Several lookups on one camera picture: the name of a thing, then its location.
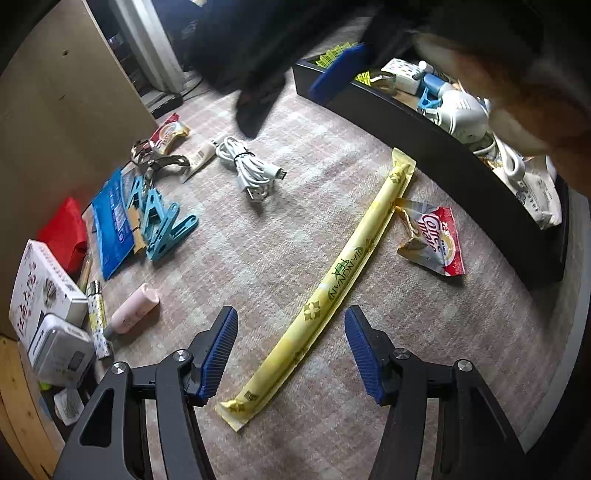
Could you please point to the small white tube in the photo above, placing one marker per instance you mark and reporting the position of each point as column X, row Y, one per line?
column 201, row 159

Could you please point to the person's right hand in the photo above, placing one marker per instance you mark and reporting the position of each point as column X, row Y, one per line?
column 521, row 97

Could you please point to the red snack packet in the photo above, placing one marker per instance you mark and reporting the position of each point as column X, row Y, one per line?
column 168, row 134

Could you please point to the white dotted box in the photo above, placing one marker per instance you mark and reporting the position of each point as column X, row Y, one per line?
column 406, row 69

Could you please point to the black container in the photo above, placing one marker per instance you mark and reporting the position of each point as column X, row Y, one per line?
column 415, row 138

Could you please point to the small white grey box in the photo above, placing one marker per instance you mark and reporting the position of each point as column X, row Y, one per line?
column 55, row 350

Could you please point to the blue plastic bottle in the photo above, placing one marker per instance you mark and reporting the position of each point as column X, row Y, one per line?
column 431, row 92

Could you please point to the blue plastic clip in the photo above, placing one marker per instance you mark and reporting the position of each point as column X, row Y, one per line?
column 159, row 217
column 140, row 196
column 175, row 233

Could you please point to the white printed pouch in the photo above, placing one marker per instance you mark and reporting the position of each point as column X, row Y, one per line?
column 540, row 194

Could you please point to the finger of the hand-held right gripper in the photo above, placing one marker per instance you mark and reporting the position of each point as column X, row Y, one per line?
column 254, row 110
column 337, row 76

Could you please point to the white curtain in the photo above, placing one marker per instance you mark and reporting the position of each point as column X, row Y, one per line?
column 147, row 46

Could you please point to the pink bottle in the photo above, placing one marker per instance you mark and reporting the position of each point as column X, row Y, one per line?
column 134, row 311

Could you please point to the wooden panel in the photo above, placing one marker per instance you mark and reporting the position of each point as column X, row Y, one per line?
column 69, row 92

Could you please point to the red cloth pouch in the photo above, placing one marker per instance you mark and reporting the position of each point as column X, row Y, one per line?
column 64, row 230

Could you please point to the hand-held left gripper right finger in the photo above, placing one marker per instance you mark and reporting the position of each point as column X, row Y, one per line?
column 364, row 355

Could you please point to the silver metal clip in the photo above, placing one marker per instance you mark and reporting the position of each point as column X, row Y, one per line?
column 161, row 162

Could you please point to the white appliance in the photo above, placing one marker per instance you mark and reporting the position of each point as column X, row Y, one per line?
column 461, row 115

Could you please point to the blue flat packet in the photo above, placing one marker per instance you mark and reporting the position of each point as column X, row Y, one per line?
column 108, row 226

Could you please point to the long yellow tea packet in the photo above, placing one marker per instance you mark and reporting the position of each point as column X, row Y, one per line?
column 341, row 267

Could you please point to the patterned slim tube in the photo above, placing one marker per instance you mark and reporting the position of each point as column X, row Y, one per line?
column 98, row 323

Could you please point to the white printed carton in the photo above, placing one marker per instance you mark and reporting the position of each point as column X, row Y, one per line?
column 41, row 286

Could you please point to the yellow-green plastic mesh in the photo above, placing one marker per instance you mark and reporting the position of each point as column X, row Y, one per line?
column 330, row 57

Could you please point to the tan card strip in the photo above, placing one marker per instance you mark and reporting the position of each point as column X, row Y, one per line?
column 137, row 237

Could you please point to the black power strip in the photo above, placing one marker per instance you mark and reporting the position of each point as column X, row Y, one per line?
column 164, row 104

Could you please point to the red white coffee sachet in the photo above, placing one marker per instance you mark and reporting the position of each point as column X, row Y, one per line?
column 438, row 240

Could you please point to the white crumpled sachet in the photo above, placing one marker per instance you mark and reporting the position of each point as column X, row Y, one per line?
column 69, row 406

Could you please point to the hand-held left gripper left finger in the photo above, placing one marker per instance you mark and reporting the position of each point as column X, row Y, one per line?
column 217, row 355

